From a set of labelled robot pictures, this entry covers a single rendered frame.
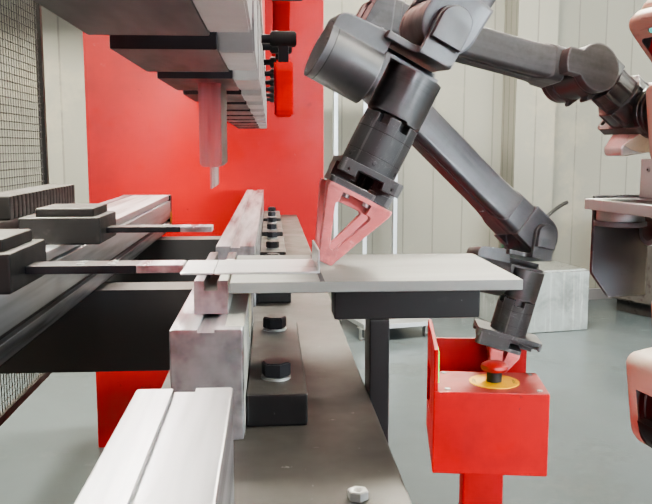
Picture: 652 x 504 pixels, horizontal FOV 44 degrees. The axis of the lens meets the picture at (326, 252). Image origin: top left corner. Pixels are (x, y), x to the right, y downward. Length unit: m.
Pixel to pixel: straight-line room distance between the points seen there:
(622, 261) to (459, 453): 0.41
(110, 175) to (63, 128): 2.16
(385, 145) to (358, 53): 0.09
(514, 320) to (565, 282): 3.83
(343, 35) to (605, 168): 5.53
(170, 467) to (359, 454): 0.28
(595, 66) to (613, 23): 4.97
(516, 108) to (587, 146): 0.76
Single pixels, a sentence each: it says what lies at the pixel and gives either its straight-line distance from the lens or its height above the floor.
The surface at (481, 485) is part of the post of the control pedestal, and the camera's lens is 1.27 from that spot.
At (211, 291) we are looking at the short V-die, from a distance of 0.72.
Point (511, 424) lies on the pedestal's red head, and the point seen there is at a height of 0.73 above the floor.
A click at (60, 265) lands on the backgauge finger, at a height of 1.00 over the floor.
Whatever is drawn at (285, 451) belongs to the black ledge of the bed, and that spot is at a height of 0.88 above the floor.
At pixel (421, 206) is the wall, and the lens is 5.56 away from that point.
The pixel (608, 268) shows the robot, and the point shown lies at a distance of 1.32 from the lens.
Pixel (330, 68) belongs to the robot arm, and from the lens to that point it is 0.76.
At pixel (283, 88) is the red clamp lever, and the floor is 1.18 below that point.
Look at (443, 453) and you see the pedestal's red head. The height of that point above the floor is 0.69.
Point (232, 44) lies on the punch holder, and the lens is 0.50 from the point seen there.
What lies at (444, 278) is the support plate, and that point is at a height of 1.00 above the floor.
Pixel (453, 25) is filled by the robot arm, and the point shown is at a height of 1.23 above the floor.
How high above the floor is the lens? 1.12
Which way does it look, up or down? 7 degrees down
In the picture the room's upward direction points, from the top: straight up
